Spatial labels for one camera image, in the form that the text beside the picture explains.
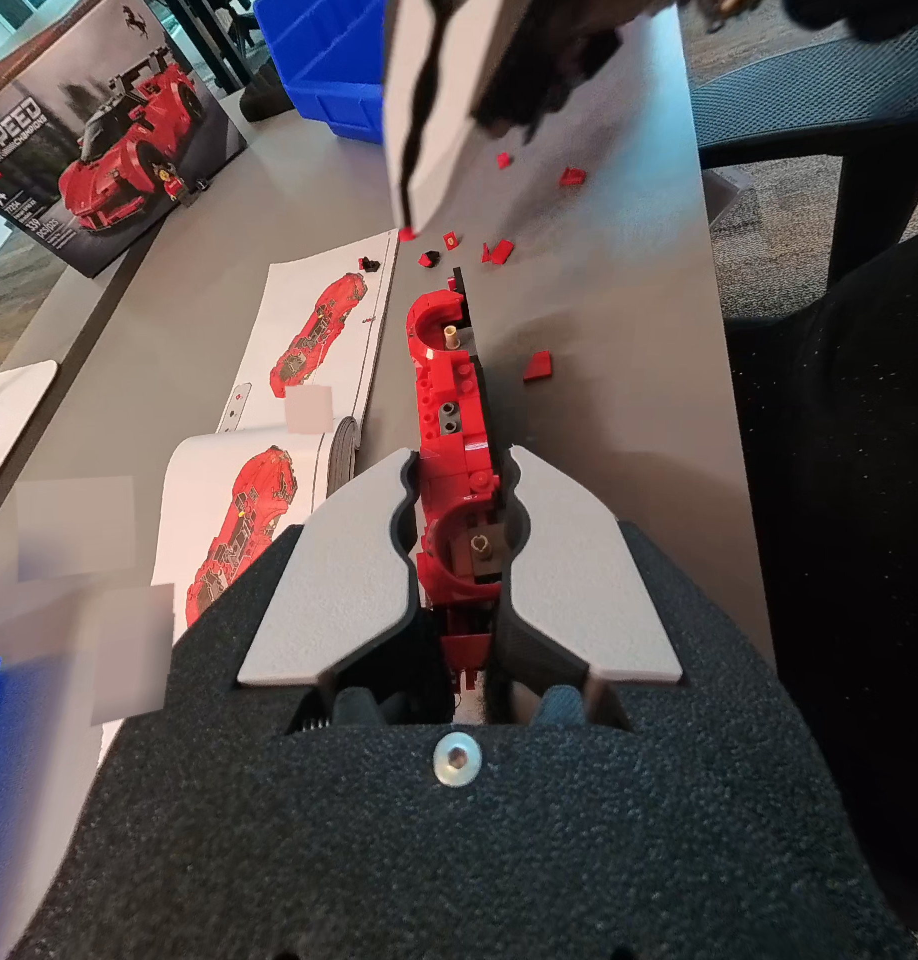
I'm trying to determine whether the red lego car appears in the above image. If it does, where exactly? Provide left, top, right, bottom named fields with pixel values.
left=405, top=266, right=508, bottom=695

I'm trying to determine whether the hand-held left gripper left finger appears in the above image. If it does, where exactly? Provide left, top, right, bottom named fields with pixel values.
left=236, top=447, right=422, bottom=690

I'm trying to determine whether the white rounded pad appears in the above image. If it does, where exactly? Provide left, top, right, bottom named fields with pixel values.
left=0, top=360, right=60, bottom=504

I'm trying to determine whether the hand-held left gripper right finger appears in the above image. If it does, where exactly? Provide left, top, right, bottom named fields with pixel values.
left=495, top=444, right=686, bottom=712

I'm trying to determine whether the black cloth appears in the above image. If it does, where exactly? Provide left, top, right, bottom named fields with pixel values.
left=240, top=75, right=302, bottom=125

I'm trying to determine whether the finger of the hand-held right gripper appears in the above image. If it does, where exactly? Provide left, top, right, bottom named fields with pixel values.
left=406, top=0, right=533, bottom=232
left=382, top=0, right=441, bottom=230

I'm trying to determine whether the lego set box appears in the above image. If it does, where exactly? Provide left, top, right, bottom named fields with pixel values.
left=0, top=0, right=248, bottom=280

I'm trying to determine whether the lego instruction booklet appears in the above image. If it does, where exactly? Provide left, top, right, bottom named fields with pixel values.
left=99, top=227, right=401, bottom=766

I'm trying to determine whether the office chair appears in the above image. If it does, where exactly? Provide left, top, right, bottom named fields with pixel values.
left=690, top=71, right=918, bottom=290

